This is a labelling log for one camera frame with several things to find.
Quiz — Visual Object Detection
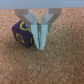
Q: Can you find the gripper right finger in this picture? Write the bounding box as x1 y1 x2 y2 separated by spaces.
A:
39 7 63 51

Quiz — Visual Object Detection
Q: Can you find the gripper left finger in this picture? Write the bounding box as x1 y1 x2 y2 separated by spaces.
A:
14 8 42 50

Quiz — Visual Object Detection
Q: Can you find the purple block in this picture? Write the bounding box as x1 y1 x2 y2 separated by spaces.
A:
11 19 35 48

